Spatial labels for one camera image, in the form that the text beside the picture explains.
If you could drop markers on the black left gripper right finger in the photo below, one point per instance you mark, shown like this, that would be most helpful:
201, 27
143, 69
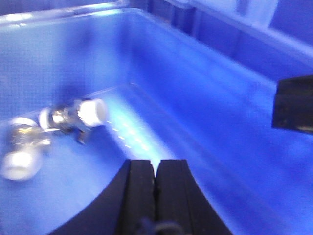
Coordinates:
179, 199

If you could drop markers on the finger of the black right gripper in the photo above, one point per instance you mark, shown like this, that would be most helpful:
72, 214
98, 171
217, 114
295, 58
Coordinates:
293, 104

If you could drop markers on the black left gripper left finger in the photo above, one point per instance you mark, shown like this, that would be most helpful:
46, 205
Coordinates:
120, 207

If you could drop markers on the chrome valve white handle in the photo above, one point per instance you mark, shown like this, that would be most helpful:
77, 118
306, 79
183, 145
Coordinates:
82, 116

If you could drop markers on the blue shelf box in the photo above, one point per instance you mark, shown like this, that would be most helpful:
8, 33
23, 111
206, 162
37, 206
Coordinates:
180, 82

